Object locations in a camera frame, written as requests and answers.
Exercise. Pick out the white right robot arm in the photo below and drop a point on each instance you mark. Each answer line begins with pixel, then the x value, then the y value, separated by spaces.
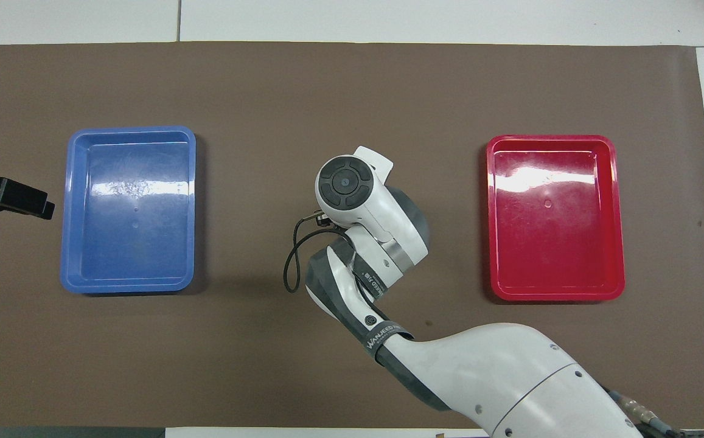
pixel 485 371

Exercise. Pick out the blue plastic tray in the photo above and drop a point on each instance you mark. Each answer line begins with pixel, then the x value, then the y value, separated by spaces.
pixel 132 207

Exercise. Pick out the brown table mat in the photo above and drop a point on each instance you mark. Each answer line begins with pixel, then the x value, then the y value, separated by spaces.
pixel 352 91

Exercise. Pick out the red plastic tray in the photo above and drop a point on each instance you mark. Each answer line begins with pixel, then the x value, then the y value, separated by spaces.
pixel 555 219

